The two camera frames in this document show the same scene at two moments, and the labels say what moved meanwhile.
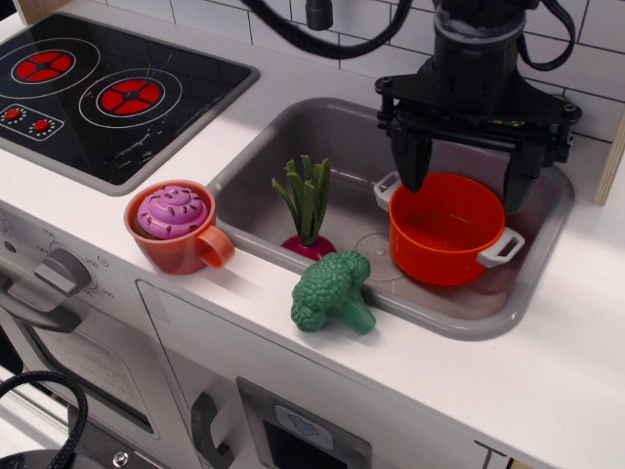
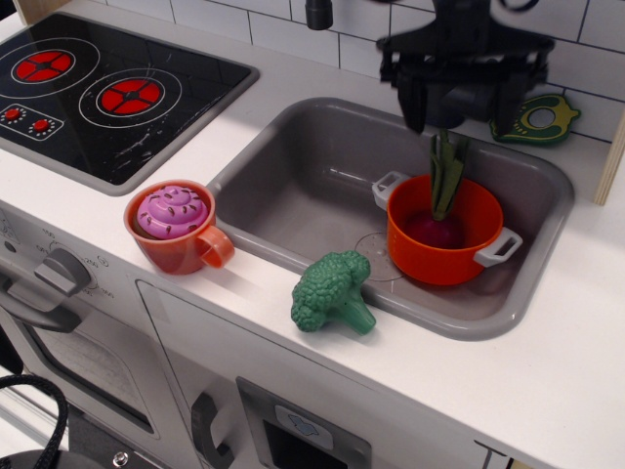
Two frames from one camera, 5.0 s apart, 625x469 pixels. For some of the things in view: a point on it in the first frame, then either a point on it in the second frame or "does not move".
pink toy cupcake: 170,211 does not move
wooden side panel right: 616,151 does not move
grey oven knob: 64,272 does not move
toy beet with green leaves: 308,204 to 446,161
